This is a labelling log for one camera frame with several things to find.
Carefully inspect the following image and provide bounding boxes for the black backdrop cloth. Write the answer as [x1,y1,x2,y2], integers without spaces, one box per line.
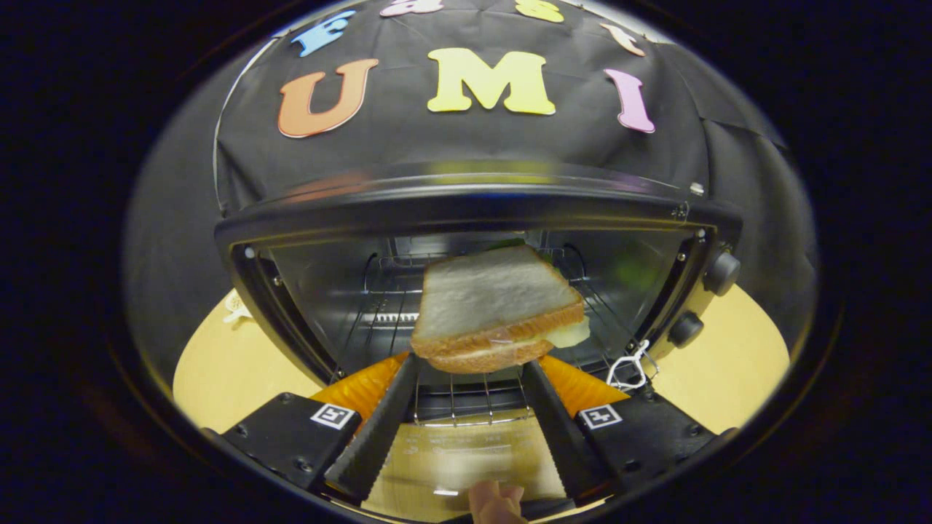
[124,0,820,379]

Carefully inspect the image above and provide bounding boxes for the toast sandwich with lettuce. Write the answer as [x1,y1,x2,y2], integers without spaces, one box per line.
[410,244,592,376]

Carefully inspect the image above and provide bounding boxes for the white string loop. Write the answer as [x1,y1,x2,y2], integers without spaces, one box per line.
[606,340,651,392]

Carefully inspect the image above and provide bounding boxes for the black toaster oven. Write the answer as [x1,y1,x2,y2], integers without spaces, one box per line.
[213,160,743,428]

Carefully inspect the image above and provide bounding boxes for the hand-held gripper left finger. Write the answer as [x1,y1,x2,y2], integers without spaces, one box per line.
[222,353,421,503]

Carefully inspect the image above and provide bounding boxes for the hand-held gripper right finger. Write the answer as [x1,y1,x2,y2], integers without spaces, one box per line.
[521,354,722,503]

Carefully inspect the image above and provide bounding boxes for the glass toaster oven door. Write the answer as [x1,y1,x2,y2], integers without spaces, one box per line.
[360,415,583,522]

